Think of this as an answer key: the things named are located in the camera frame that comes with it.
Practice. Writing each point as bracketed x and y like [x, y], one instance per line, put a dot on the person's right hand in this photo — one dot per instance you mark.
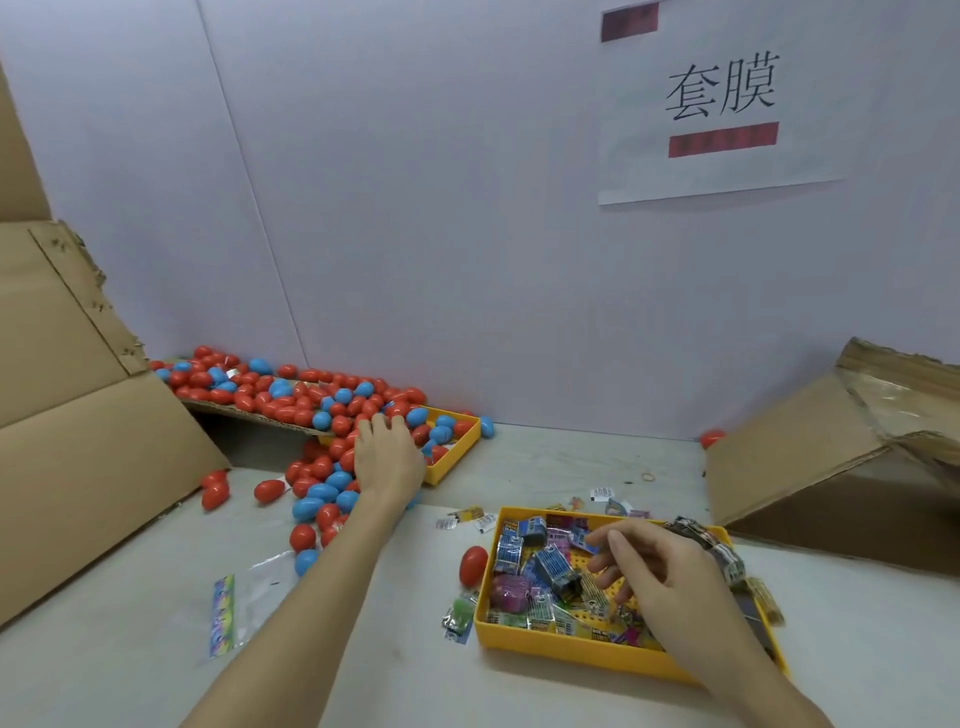
[675, 593]

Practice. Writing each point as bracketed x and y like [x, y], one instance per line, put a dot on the person's left hand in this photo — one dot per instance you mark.
[390, 468]

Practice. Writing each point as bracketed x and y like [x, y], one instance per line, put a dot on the pile of plastic eggs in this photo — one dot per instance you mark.
[300, 398]

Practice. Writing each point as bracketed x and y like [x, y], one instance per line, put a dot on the person's left forearm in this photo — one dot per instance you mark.
[308, 623]

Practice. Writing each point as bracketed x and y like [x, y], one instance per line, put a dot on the yellow tray under eggs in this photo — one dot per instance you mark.
[455, 455]

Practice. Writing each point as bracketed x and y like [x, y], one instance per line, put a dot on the yellow plastic tray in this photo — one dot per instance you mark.
[555, 648]

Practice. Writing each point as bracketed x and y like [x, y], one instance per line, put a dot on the brown cardboard sheet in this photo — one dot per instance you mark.
[240, 416]

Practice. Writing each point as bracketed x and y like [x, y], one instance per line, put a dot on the clear bag with coloured label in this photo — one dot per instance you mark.
[248, 600]

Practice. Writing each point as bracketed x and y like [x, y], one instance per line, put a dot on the torn flattened cardboard box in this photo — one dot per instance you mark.
[810, 450]

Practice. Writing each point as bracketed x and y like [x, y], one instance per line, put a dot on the tall brown cardboard box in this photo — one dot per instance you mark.
[75, 420]

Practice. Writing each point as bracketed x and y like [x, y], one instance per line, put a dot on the white paper sign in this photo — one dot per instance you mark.
[735, 98]

